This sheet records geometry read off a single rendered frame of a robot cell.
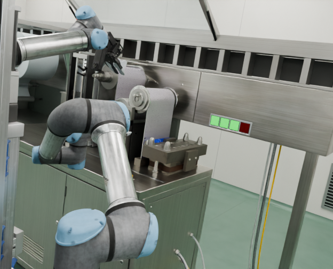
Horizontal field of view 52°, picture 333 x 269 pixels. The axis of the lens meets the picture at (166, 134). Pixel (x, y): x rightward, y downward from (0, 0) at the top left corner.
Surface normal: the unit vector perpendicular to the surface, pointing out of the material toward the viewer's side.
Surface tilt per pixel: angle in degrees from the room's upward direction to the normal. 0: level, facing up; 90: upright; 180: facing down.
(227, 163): 90
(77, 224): 7
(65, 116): 84
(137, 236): 63
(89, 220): 8
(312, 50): 90
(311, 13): 90
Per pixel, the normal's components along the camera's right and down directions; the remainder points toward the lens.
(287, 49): -0.59, 0.07
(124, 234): 0.44, -0.39
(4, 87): 0.87, 0.22
